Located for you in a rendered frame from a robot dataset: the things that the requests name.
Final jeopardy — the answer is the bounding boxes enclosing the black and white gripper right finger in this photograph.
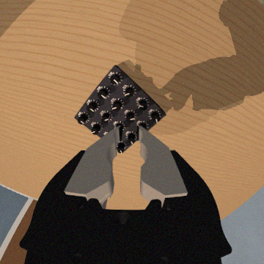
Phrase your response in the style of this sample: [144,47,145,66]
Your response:
[137,126,232,257]

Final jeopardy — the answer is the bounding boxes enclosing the black knob box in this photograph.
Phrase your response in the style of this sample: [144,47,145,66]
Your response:
[74,65,166,153]

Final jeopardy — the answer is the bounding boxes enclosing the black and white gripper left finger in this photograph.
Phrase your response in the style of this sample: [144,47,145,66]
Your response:
[20,125,122,251]

